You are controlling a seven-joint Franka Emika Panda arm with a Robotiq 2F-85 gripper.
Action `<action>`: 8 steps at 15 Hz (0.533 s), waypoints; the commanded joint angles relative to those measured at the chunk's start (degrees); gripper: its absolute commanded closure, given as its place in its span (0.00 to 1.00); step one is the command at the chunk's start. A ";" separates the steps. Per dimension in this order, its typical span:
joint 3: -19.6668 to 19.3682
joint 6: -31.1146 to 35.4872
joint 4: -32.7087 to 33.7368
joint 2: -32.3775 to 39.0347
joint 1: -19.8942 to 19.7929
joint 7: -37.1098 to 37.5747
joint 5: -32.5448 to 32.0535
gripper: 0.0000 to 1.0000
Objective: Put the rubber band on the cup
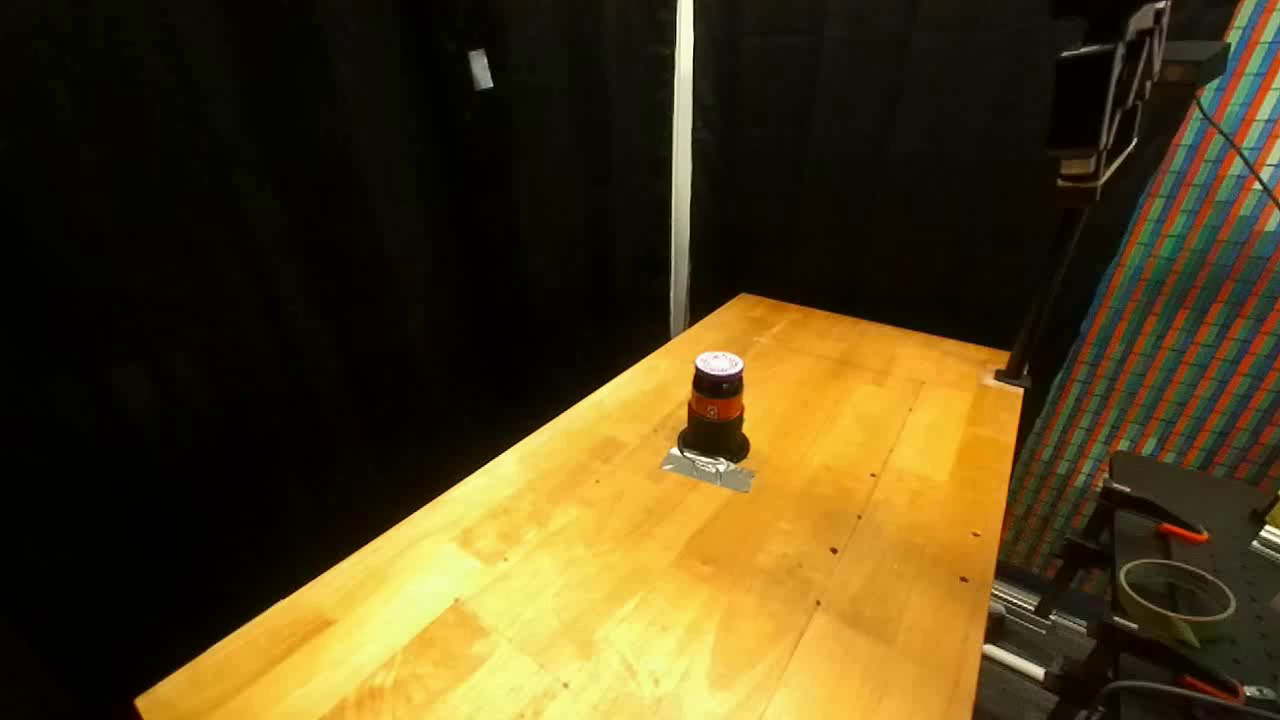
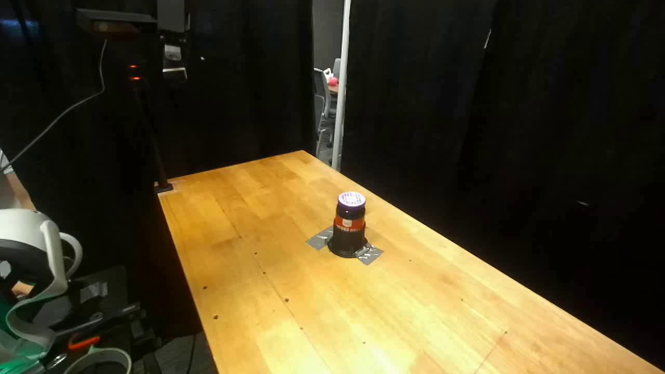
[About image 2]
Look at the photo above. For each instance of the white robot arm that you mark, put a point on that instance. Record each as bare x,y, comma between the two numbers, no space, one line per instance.
38,259

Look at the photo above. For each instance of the black clamp with orange handle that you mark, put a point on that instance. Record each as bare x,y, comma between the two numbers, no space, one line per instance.
88,345

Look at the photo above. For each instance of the white vertical pole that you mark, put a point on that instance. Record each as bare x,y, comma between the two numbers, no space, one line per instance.
341,92

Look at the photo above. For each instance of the black cup with red band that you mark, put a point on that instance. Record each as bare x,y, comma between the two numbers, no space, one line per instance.
348,232

